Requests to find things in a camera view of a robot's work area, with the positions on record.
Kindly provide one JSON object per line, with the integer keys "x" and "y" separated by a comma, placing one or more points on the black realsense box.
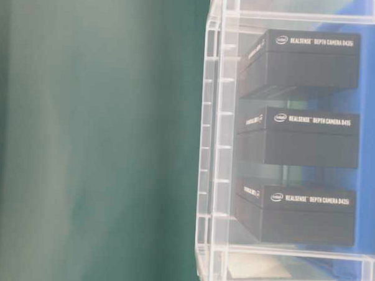
{"x": 295, "y": 214}
{"x": 283, "y": 64}
{"x": 299, "y": 137}

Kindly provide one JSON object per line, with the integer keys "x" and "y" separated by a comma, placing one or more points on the clear plastic storage bin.
{"x": 224, "y": 249}

